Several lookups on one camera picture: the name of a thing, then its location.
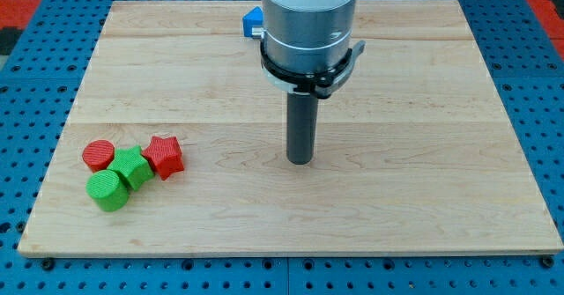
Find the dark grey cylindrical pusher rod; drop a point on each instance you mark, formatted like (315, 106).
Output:
(301, 115)

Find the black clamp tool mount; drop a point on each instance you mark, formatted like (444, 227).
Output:
(320, 85)

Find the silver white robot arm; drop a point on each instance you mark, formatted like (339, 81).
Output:
(305, 52)

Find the blue cube block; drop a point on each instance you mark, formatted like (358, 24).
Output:
(251, 20)

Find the light wooden board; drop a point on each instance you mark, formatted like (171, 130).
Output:
(414, 156)

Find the red star block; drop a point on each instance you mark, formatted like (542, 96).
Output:
(164, 155)

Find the green star block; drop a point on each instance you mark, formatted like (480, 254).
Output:
(132, 167)

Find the red cylinder block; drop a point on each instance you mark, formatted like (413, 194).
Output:
(98, 155)

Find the green cylinder block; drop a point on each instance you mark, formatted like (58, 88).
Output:
(106, 189)

